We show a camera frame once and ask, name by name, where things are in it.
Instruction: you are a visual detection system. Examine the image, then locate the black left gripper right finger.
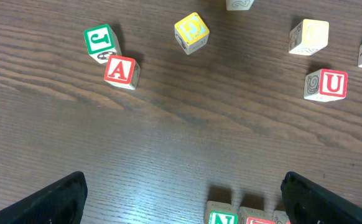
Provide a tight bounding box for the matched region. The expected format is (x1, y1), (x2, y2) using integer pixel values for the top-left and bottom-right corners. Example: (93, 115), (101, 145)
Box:
(281, 172), (362, 224)

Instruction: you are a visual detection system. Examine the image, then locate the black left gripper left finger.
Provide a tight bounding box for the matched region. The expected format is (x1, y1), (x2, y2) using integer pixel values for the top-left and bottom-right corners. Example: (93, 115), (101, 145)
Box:
(0, 171), (88, 224)

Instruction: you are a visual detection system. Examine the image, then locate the red U block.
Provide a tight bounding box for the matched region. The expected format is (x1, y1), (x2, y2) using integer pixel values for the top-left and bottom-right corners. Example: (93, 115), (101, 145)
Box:
(273, 210), (290, 224)
(304, 68), (348, 102)

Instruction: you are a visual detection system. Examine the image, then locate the red E block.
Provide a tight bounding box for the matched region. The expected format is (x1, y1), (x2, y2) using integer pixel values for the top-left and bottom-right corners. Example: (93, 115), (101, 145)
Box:
(238, 207), (274, 224)

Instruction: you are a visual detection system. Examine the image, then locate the green N block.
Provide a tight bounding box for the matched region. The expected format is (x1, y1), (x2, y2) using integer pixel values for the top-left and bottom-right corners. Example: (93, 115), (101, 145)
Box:
(203, 200), (238, 224)

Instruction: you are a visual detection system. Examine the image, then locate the red A block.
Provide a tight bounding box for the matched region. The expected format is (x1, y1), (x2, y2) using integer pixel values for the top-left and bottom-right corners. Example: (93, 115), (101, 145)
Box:
(104, 55), (141, 90)

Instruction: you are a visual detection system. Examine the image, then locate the green J block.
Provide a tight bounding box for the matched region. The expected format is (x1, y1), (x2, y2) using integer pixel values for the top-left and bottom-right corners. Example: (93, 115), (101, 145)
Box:
(83, 24), (122, 64)

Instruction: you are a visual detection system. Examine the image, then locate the yellow O block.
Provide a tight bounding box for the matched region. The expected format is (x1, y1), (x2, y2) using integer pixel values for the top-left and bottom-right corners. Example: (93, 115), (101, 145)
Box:
(289, 19), (330, 56)

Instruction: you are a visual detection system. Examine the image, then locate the red Y block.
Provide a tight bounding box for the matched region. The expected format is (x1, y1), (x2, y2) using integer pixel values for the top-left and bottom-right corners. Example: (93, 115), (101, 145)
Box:
(226, 0), (254, 11)

